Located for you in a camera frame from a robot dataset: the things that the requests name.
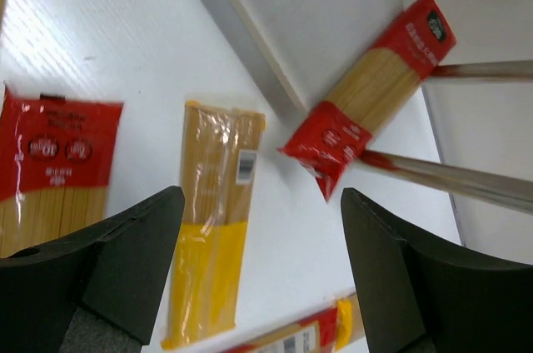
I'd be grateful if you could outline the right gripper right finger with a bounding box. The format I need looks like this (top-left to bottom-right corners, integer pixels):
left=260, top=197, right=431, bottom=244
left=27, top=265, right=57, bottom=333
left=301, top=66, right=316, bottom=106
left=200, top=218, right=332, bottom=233
left=341, top=188, right=532, bottom=352

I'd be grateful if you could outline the yellow spaghetti bag centre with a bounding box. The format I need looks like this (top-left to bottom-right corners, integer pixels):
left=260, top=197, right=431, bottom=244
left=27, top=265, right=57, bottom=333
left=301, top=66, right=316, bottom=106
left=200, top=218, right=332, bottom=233
left=161, top=100, right=265, bottom=351

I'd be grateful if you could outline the red spaghetti bag label side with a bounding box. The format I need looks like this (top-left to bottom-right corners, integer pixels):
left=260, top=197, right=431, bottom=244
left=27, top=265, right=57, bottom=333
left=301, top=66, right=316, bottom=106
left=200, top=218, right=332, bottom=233
left=230, top=293, right=365, bottom=353

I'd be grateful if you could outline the red spaghetti bag lower centre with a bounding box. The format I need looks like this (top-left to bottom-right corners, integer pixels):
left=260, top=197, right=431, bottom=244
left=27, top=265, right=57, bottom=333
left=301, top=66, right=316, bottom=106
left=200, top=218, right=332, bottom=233
left=1, top=88, right=123, bottom=257

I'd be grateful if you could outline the red spaghetti bag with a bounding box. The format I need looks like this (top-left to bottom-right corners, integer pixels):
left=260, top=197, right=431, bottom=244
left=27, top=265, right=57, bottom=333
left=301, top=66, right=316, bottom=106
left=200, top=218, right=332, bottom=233
left=1, top=88, right=123, bottom=257
left=279, top=0, right=456, bottom=200

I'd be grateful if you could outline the red spaghetti bag top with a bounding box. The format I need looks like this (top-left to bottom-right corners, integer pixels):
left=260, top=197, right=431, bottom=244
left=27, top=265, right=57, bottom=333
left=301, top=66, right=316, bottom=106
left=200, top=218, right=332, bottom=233
left=279, top=0, right=456, bottom=200

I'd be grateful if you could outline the white two-tier shelf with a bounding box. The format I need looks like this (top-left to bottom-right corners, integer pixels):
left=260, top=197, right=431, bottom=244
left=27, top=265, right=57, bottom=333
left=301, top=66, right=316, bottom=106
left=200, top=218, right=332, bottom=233
left=170, top=0, right=533, bottom=216

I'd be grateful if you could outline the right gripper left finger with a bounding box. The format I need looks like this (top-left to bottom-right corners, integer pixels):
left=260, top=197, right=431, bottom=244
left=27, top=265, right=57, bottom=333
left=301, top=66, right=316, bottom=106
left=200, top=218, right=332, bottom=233
left=1, top=186, right=185, bottom=352

